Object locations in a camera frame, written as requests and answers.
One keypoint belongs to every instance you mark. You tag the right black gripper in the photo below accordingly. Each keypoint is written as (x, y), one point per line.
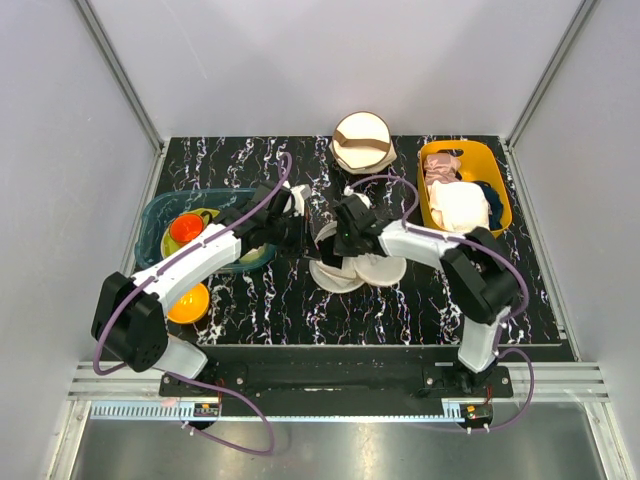
(339, 248)

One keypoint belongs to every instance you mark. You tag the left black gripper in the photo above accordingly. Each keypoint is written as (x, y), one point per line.
(301, 244)

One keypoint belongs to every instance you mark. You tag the white mesh laundry bag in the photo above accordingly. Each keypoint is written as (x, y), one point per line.
(355, 272)

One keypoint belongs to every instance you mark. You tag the white beige bra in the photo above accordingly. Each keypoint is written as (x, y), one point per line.
(458, 207)

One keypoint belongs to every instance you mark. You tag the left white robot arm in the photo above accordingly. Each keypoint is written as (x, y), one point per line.
(130, 318)

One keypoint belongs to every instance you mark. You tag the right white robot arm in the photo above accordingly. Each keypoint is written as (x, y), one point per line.
(482, 282)

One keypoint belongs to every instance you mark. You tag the beige folded laundry bag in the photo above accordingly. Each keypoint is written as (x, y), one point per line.
(361, 144)

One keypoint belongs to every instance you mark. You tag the pink bra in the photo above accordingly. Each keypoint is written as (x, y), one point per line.
(441, 167)

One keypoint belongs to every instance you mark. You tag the dark blue bra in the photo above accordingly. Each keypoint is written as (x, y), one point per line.
(495, 205)

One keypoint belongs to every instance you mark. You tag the cream white cup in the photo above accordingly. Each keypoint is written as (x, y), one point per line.
(253, 255)

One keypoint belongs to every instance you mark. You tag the orange cup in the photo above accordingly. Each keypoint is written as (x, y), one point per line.
(186, 228)

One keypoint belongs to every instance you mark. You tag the yellow orange bowl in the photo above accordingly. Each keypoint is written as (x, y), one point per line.
(191, 307)

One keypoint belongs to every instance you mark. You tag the teal transparent plastic bin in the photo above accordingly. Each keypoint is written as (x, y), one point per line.
(163, 209)

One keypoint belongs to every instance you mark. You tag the yellow plastic basket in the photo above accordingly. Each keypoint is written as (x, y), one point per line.
(478, 163)

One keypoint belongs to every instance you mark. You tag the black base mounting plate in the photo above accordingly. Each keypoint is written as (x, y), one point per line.
(421, 371)

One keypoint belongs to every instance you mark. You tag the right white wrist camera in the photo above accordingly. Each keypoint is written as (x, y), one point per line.
(348, 191)

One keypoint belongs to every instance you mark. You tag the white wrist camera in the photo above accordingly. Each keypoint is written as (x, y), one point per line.
(348, 191)
(296, 205)

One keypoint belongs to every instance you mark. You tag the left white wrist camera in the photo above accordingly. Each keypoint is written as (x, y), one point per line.
(296, 205)

